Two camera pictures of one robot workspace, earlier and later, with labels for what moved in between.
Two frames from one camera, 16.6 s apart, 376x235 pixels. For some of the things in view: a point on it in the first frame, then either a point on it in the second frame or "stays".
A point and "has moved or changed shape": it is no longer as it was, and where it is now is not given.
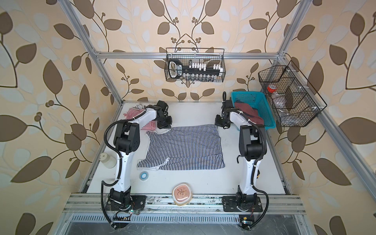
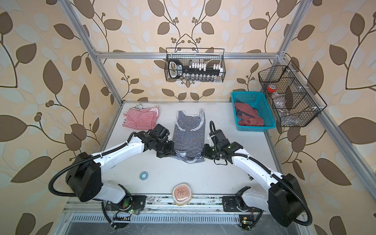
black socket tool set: (195, 72) stays
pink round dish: (182, 194) stays
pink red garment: (251, 113) stays
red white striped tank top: (132, 112) stays
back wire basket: (195, 64) stays
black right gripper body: (220, 121) to (211, 152)
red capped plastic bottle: (272, 89) stays
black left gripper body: (164, 121) to (164, 148)
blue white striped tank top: (183, 148) has moved or changed shape
